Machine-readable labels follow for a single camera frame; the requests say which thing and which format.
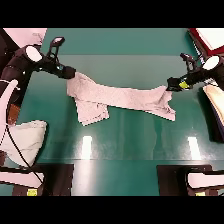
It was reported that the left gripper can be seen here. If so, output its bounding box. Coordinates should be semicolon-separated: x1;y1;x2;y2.
58;64;77;80

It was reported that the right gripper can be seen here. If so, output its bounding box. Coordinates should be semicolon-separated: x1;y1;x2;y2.
166;76;195;93

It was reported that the pale pink shirt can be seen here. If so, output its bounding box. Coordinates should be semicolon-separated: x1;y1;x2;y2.
66;71;177;127

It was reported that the cream garment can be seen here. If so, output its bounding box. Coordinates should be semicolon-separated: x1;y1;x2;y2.
203;84;224;125

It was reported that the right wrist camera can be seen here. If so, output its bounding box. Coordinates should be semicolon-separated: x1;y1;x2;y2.
179;52;198;74

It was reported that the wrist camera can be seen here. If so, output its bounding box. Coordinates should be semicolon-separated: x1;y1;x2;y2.
179;52;198;74
46;36;66;66

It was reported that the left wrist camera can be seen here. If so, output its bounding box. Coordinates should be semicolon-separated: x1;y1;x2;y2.
46;36;66;66

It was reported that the black cable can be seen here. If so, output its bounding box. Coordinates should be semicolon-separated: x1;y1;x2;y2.
4;123;46;186

